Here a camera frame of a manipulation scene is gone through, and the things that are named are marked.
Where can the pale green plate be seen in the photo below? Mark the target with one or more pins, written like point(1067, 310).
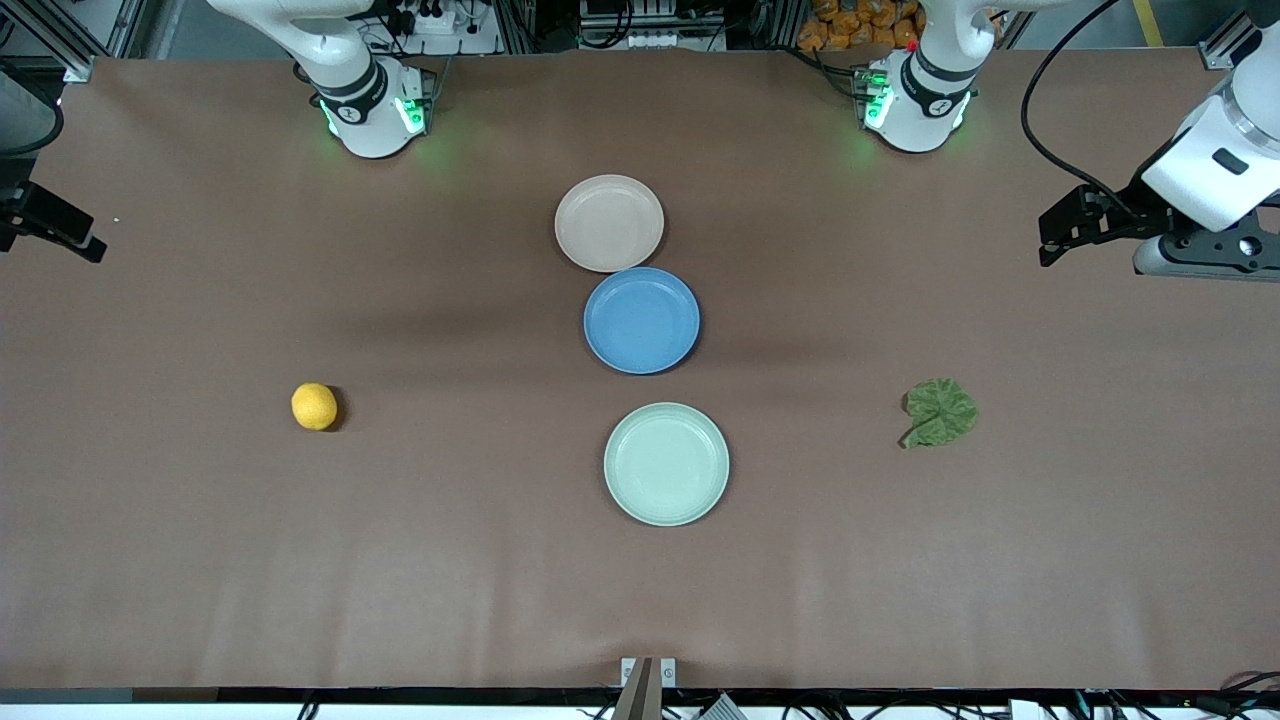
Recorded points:
point(666, 464)

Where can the black electronics rack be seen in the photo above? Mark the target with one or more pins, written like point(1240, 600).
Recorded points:
point(650, 20)

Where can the bag of oranges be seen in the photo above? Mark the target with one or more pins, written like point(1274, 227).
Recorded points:
point(850, 25)

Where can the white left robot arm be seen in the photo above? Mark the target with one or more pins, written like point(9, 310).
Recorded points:
point(925, 100)

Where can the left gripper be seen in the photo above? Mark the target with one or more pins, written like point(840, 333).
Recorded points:
point(1128, 217)

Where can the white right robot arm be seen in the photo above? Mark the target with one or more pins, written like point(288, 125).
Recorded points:
point(360, 95)

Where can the grey brown camera post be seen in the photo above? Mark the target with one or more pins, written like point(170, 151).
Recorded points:
point(640, 695)

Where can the white power strip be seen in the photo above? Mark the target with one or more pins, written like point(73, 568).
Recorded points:
point(440, 20)

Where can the beige plate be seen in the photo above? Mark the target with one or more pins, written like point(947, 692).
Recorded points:
point(608, 222)

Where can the brown table cover sheet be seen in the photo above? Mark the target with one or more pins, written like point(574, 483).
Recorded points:
point(300, 560)

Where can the aluminium frame profile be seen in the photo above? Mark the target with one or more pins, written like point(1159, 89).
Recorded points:
point(1222, 50)
point(75, 66)

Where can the blue plate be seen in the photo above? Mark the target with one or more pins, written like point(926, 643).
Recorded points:
point(641, 320)

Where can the yellow lemon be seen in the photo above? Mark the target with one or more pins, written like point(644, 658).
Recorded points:
point(314, 407)

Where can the white metal bracket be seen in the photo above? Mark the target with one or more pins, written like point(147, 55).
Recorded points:
point(669, 672)

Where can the green lettuce leaf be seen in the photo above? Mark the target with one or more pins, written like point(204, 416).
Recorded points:
point(940, 412)

